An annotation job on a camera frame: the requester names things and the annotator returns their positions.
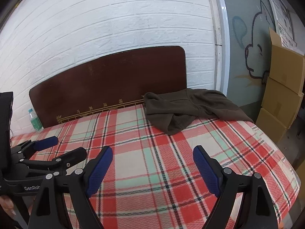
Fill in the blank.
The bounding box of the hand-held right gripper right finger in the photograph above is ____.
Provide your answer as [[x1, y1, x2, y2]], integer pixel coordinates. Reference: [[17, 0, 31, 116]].
[[193, 145, 279, 229]]

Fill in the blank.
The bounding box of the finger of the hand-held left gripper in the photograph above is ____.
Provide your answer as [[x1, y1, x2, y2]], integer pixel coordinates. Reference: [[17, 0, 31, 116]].
[[11, 136, 59, 159], [20, 148, 87, 176]]

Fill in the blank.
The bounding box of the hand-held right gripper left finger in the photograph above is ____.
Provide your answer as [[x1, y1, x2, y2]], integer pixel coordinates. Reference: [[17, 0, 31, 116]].
[[29, 145, 113, 229]]

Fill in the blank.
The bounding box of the brown sweatshirt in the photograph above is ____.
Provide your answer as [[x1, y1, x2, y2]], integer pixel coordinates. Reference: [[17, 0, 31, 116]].
[[143, 88, 254, 135]]

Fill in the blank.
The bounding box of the person's left hand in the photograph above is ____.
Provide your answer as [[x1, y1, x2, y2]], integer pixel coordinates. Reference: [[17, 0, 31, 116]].
[[0, 197, 15, 220]]

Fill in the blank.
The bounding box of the green label water bottle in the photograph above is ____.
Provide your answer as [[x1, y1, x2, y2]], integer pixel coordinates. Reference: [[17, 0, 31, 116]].
[[29, 109, 44, 131]]

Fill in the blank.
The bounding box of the red plaid blanket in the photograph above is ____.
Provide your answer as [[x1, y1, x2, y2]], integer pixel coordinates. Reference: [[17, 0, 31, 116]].
[[11, 104, 301, 229]]

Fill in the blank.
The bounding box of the cardboard box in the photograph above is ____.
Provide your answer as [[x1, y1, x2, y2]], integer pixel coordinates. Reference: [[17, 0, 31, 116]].
[[268, 27, 305, 94], [261, 76, 303, 129], [255, 107, 289, 144]]

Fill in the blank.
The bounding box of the dark brown wooden headboard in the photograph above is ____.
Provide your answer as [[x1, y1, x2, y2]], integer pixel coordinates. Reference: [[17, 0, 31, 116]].
[[29, 46, 187, 128]]

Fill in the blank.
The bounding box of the white door frame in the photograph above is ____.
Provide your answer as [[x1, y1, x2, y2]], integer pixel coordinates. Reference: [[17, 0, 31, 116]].
[[205, 0, 230, 93]]

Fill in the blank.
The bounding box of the white wall poster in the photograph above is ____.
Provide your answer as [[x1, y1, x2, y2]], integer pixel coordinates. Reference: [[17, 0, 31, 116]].
[[262, 0, 298, 48]]

